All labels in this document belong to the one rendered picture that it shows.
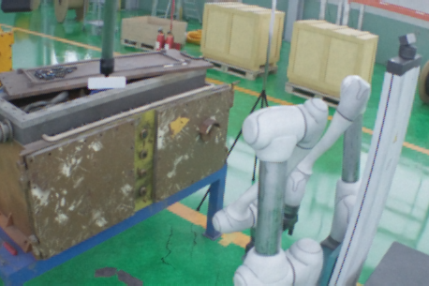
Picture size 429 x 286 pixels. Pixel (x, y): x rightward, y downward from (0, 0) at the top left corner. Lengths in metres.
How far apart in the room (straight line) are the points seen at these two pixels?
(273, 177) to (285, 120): 0.20
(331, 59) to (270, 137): 5.25
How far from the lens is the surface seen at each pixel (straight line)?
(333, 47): 6.61
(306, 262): 1.78
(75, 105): 2.05
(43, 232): 2.07
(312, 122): 1.55
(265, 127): 1.44
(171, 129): 2.43
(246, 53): 7.41
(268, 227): 1.61
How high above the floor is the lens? 2.05
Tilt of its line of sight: 23 degrees down
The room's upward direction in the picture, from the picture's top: 6 degrees clockwise
